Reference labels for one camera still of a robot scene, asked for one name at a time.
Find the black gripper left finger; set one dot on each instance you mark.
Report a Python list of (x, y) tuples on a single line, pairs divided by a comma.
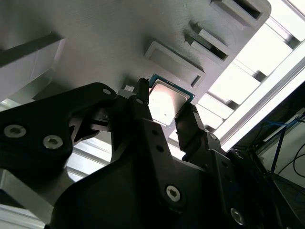
[(35, 119)]

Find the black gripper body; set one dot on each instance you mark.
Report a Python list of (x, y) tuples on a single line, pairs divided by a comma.
[(107, 202)]

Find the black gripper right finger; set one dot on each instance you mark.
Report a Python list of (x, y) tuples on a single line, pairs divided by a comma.
[(190, 128)]

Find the silver CPU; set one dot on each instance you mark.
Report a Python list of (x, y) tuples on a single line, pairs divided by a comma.
[(166, 105)]

